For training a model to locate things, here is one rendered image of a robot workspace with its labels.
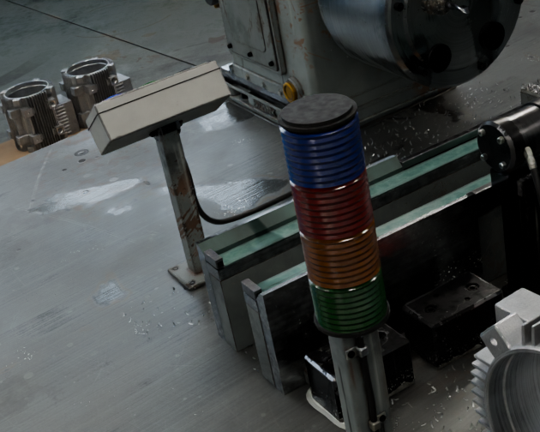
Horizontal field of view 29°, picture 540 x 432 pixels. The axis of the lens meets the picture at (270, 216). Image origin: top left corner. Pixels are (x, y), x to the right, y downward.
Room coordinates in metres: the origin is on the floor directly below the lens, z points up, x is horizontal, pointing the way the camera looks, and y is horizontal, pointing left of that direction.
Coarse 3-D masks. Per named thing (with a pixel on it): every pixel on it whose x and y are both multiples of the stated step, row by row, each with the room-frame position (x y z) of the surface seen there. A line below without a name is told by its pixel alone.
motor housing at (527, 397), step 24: (528, 336) 0.55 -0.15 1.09; (480, 360) 0.59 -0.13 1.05; (504, 360) 0.58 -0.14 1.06; (528, 360) 0.60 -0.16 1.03; (480, 384) 0.60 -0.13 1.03; (504, 384) 0.59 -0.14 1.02; (528, 384) 0.61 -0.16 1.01; (480, 408) 0.60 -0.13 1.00; (504, 408) 0.59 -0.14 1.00; (528, 408) 0.60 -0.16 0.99
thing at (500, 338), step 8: (504, 320) 0.58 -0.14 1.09; (512, 320) 0.58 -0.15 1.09; (520, 320) 0.58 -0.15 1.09; (488, 328) 0.58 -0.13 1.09; (496, 328) 0.57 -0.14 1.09; (504, 328) 0.57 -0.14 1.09; (512, 328) 0.57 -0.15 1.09; (520, 328) 0.58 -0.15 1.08; (480, 336) 0.59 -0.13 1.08; (488, 336) 0.58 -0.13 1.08; (496, 336) 0.57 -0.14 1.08; (504, 336) 0.57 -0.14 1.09; (512, 336) 0.57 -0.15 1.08; (520, 336) 0.57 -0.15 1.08; (488, 344) 0.58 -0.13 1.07; (496, 344) 0.58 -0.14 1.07; (504, 344) 0.57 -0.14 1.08; (512, 344) 0.57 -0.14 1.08; (496, 352) 0.57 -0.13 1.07
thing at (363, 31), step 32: (320, 0) 1.53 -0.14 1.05; (352, 0) 1.43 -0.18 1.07; (384, 0) 1.36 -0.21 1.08; (416, 0) 1.37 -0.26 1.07; (448, 0) 1.35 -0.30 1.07; (480, 0) 1.41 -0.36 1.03; (512, 0) 1.44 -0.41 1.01; (352, 32) 1.44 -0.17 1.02; (384, 32) 1.36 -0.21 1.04; (416, 32) 1.37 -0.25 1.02; (448, 32) 1.39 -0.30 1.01; (480, 32) 1.41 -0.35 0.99; (512, 32) 1.44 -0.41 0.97; (384, 64) 1.41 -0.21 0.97; (416, 64) 1.37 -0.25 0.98; (448, 64) 1.38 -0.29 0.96; (480, 64) 1.41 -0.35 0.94
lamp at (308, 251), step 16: (304, 240) 0.70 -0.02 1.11; (320, 240) 0.69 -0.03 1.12; (336, 240) 0.68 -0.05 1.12; (352, 240) 0.68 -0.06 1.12; (368, 240) 0.69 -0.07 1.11; (304, 256) 0.71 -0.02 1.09; (320, 256) 0.69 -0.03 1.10; (336, 256) 0.68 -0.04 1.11; (352, 256) 0.68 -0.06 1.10; (368, 256) 0.69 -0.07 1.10; (320, 272) 0.69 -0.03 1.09; (336, 272) 0.68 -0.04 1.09; (352, 272) 0.68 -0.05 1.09; (368, 272) 0.69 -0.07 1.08; (336, 288) 0.68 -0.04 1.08
